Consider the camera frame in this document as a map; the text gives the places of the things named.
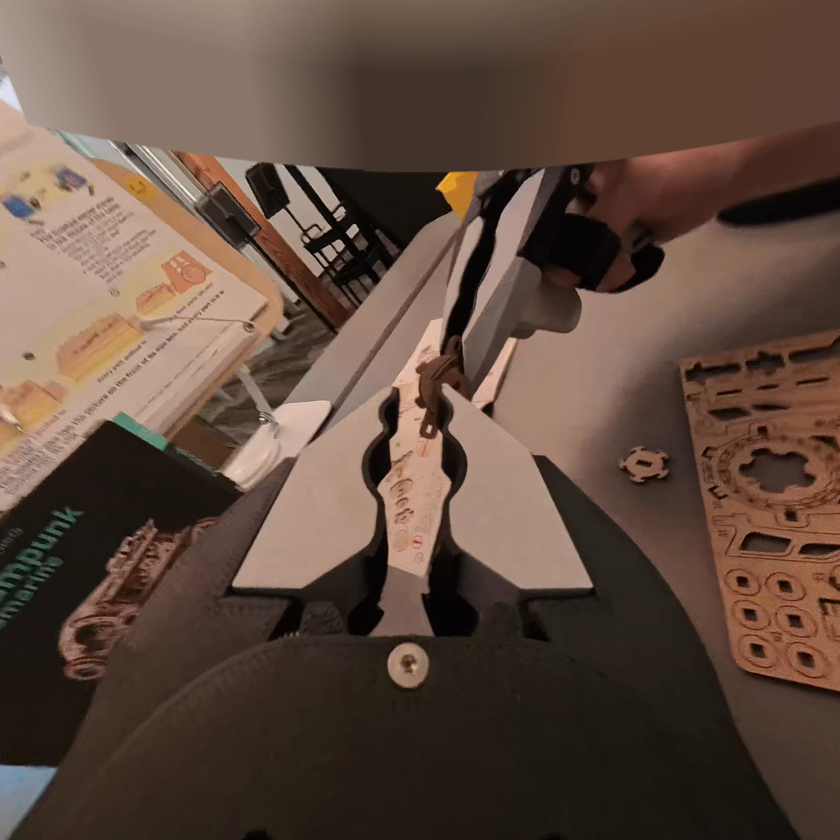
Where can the yellow plastic bin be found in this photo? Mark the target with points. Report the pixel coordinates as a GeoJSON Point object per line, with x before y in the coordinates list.
{"type": "Point", "coordinates": [456, 190]}

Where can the illustrated instruction booklet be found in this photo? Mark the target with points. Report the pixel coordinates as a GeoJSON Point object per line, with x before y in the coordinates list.
{"type": "Point", "coordinates": [413, 505]}

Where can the laser-cut wooden parts sheet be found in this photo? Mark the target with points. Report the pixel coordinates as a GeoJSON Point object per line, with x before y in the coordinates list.
{"type": "Point", "coordinates": [787, 590]}

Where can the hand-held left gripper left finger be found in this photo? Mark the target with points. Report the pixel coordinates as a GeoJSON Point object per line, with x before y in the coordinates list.
{"type": "Point", "coordinates": [315, 525]}

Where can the person's right forearm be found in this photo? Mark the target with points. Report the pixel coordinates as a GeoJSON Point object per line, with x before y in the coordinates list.
{"type": "Point", "coordinates": [741, 170]}

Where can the printed guide page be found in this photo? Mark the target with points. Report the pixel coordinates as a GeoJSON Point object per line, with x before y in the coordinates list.
{"type": "Point", "coordinates": [98, 262]}

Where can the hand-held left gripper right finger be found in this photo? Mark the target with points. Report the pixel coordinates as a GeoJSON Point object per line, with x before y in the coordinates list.
{"type": "Point", "coordinates": [518, 525]}

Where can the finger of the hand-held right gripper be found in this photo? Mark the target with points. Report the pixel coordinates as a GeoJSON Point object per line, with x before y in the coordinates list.
{"type": "Point", "coordinates": [505, 295]}
{"type": "Point", "coordinates": [455, 275]}

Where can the black box on stand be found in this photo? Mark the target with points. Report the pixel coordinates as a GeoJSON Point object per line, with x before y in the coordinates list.
{"type": "Point", "coordinates": [268, 190]}

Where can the small wooden gear piece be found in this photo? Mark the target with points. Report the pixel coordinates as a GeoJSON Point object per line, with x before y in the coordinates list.
{"type": "Point", "coordinates": [643, 464]}

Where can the dark model kit box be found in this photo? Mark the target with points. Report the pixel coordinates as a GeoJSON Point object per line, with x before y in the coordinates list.
{"type": "Point", "coordinates": [65, 558]}

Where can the dark framed panel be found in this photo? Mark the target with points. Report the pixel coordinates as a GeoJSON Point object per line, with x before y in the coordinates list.
{"type": "Point", "coordinates": [226, 213]}

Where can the instruction sheet on stand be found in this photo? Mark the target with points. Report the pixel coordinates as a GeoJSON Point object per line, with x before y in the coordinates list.
{"type": "Point", "coordinates": [295, 420]}

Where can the white cardboard box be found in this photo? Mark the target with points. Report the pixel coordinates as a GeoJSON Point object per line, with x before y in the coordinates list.
{"type": "Point", "coordinates": [23, 800]}

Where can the wooden model assembly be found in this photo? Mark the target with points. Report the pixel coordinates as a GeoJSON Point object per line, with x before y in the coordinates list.
{"type": "Point", "coordinates": [439, 374]}

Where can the person's right hand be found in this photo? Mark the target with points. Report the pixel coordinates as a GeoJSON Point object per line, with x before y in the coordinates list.
{"type": "Point", "coordinates": [630, 197]}

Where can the wooden post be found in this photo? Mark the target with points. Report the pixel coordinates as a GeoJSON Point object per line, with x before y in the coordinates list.
{"type": "Point", "coordinates": [262, 243]}

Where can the black leaning panel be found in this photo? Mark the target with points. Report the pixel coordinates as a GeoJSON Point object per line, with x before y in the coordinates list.
{"type": "Point", "coordinates": [394, 203]}

